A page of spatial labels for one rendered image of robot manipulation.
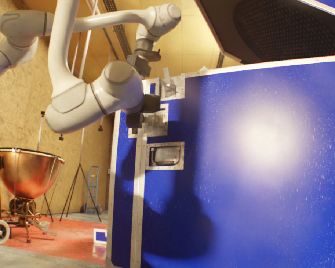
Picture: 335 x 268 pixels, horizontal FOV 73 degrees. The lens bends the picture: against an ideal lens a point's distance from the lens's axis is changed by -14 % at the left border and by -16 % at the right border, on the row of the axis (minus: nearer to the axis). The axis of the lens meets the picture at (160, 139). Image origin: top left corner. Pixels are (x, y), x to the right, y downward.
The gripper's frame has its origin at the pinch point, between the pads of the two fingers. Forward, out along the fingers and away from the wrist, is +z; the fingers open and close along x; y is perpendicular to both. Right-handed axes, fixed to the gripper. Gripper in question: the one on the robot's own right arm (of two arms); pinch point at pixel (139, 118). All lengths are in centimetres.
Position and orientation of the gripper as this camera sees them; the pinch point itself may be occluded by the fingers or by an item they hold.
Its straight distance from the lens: 100.3
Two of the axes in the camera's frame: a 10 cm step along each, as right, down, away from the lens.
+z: 0.8, 2.3, 9.7
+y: -10.0, -0.3, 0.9
